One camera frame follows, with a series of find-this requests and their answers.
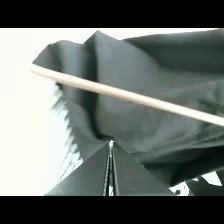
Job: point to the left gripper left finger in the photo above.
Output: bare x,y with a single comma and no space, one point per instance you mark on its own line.
88,176

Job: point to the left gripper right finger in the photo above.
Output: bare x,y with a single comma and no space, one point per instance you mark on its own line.
136,180

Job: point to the brown clothes hanger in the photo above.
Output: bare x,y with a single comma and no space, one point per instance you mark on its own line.
133,96

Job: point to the black shirt striped sleeves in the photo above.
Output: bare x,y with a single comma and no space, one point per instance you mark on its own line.
140,63

